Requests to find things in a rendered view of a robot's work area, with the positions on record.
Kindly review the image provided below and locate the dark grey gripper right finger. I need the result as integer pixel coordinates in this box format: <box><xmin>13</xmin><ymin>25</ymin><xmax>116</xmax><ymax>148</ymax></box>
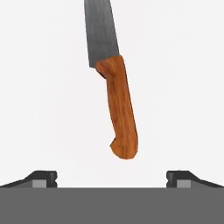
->
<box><xmin>165</xmin><ymin>170</ymin><xmax>224</xmax><ymax>189</ymax></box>

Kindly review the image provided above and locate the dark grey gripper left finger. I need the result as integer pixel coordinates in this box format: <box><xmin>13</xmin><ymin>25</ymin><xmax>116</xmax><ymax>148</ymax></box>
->
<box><xmin>0</xmin><ymin>170</ymin><xmax>59</xmax><ymax>189</ymax></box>

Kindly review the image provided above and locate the wooden handled kitchen knife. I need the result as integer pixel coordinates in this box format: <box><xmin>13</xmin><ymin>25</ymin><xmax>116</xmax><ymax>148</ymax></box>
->
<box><xmin>83</xmin><ymin>0</ymin><xmax>139</xmax><ymax>161</ymax></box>

